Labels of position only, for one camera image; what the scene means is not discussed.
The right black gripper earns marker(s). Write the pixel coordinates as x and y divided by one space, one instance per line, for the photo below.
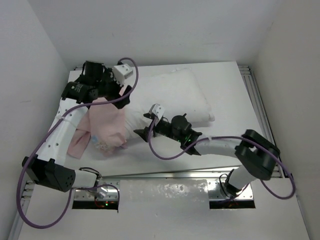
144 132

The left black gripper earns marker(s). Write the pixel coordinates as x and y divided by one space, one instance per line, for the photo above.
109 76

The pink purple pillowcase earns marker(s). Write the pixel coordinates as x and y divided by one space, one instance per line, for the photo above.
103 126

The white pillow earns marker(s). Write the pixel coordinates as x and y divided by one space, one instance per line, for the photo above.
178 92

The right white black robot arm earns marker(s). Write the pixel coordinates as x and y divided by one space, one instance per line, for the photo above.
256 154

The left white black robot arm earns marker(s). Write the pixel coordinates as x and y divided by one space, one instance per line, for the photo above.
46 165

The white front cover board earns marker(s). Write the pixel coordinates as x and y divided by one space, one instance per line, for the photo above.
151 211

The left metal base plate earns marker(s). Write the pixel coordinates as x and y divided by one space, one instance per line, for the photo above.
109 191

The metal base plate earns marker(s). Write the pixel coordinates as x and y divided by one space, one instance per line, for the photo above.
217 191
109 191

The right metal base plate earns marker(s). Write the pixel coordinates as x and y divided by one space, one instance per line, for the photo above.
217 191

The aluminium frame rail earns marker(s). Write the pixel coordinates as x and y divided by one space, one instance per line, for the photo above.
256 101

